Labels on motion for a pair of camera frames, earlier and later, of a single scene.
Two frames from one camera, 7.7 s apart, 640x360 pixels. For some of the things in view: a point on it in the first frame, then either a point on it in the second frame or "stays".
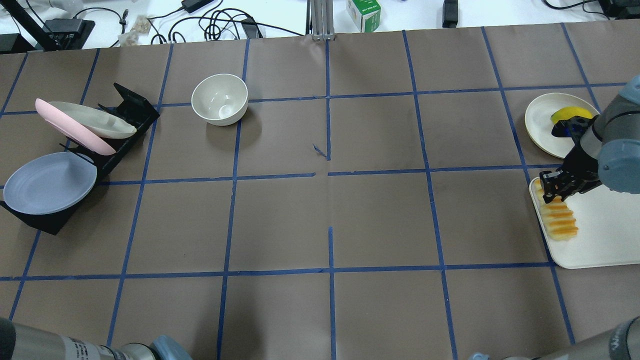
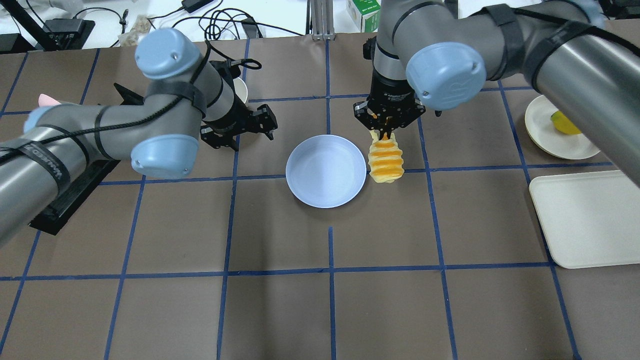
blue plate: x=50 y=183 → x=326 y=171
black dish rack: x=132 y=108 → x=52 y=220
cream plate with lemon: x=539 y=123 stays
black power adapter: x=192 y=6 stays
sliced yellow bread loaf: x=558 y=218 → x=385 y=158
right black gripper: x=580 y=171 → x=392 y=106
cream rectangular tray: x=609 y=229 stays
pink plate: x=71 y=128 → x=44 y=100
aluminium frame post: x=322 y=20 stays
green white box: x=366 y=14 stays
